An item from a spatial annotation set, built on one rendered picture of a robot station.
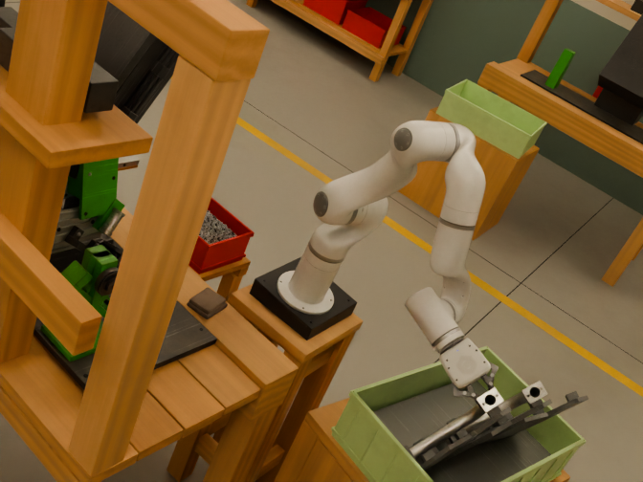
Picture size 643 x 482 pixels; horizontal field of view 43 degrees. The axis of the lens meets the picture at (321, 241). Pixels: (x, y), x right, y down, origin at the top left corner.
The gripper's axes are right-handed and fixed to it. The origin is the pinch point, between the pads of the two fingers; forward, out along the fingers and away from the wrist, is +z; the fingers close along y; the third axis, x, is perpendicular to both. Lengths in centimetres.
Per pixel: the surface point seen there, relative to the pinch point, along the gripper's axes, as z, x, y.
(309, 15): -388, 421, 116
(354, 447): -9.5, 19.3, -35.0
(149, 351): -40, -50, -58
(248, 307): -64, 34, -41
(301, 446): -19, 32, -48
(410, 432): -5.5, 30.1, -19.9
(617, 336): -8, 303, 127
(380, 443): -6.0, 12.1, -28.5
